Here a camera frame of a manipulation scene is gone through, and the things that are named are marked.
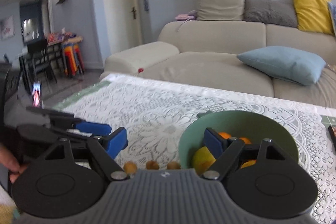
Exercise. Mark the dark dining table with chairs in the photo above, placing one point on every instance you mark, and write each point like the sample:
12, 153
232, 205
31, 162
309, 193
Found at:
39, 58

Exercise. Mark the beige sofa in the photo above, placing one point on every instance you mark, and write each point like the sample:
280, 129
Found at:
210, 35

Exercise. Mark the small brown round fruit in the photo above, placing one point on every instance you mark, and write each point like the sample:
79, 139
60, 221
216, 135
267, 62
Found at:
130, 168
173, 165
152, 165

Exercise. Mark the small red object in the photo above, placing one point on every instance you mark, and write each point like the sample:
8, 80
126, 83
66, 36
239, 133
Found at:
141, 70

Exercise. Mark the grey cushion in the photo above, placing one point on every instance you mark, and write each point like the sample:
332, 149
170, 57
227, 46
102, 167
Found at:
270, 12

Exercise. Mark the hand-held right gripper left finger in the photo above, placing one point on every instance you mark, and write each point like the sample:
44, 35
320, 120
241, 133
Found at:
116, 142

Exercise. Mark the stack of colourful stools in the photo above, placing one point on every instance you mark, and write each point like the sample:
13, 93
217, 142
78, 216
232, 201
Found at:
73, 61

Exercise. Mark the white door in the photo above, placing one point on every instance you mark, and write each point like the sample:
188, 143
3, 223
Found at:
120, 3

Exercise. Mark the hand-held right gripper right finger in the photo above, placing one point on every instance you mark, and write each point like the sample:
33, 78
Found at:
212, 142

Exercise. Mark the light blue pillow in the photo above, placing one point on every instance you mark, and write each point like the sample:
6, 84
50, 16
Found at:
283, 64

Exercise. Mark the small wall picture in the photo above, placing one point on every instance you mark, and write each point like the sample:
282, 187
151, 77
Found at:
7, 27

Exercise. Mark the smartphone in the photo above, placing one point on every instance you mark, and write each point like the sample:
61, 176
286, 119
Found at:
37, 94

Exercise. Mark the blue floral cushion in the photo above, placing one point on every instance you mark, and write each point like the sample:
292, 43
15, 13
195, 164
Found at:
332, 18

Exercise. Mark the person's left hand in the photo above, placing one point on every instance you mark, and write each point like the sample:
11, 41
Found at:
11, 161

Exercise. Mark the white lace tablecloth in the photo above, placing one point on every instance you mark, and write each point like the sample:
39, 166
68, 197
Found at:
157, 113

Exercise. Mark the pink item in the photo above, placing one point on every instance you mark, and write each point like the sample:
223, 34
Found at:
185, 16

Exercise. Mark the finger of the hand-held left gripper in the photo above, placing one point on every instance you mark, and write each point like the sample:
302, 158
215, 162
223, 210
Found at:
94, 129
71, 133

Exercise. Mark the pile of snack packets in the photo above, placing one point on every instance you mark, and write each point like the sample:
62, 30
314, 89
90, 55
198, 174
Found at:
63, 36

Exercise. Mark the orange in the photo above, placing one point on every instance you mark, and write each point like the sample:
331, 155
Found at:
245, 140
225, 135
248, 164

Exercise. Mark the green colander bowl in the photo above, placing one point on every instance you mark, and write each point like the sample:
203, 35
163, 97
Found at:
249, 121

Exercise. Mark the yellow cushion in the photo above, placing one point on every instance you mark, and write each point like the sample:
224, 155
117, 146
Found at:
312, 10

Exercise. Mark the black notebook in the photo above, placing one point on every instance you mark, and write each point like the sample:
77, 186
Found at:
332, 137

